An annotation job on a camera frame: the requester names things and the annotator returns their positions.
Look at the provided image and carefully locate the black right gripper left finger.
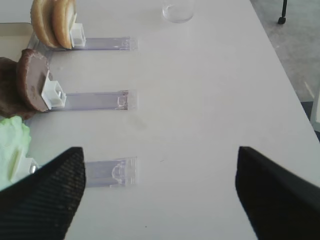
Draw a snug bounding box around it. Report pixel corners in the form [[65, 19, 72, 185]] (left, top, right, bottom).
[[0, 147, 86, 240]]

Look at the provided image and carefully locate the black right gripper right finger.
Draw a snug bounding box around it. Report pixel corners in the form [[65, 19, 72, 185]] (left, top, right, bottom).
[[235, 146, 320, 240]]

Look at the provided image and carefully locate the green lettuce stack in holder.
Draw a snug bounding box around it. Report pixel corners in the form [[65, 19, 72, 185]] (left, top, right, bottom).
[[0, 116, 32, 190]]

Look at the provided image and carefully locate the front brown meat patty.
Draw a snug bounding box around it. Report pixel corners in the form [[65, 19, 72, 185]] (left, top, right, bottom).
[[0, 57, 36, 120]]

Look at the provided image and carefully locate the brown meat patty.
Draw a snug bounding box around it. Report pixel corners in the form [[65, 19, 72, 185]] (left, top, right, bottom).
[[16, 48, 50, 112], [0, 57, 36, 120]]

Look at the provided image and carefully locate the rear brown meat patty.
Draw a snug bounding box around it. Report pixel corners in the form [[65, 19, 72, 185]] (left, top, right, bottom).
[[16, 48, 50, 112]]

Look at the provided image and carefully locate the left golden bread slice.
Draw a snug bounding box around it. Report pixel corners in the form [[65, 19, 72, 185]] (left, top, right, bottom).
[[30, 0, 60, 48]]

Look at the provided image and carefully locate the golden bread slice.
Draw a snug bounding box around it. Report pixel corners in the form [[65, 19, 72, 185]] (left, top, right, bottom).
[[52, 0, 76, 49], [30, 0, 60, 48]]

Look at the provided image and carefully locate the right golden bread slice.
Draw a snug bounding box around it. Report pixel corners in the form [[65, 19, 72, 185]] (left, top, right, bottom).
[[52, 0, 76, 49]]

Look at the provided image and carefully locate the clear glass cup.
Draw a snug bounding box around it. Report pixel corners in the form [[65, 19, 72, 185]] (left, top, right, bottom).
[[162, 0, 196, 23]]

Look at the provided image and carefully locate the clear lettuce holder rail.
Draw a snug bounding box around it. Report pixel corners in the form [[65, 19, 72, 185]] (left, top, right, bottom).
[[14, 156, 138, 189]]

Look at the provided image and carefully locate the clear patty holder rail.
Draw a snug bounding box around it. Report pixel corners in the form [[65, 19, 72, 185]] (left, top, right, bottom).
[[41, 76, 138, 112]]

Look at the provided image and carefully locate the clear bread holder rail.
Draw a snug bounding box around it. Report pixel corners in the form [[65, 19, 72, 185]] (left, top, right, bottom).
[[27, 23, 138, 51]]

